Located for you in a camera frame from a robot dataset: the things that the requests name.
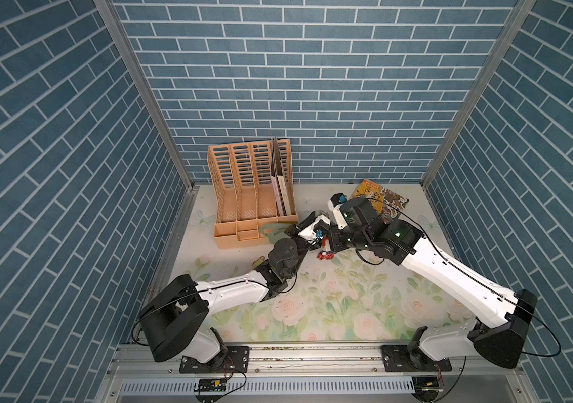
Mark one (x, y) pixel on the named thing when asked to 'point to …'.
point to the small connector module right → (427, 388)
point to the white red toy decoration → (326, 253)
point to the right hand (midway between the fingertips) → (328, 234)
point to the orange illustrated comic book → (386, 203)
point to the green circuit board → (212, 384)
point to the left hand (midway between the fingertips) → (319, 214)
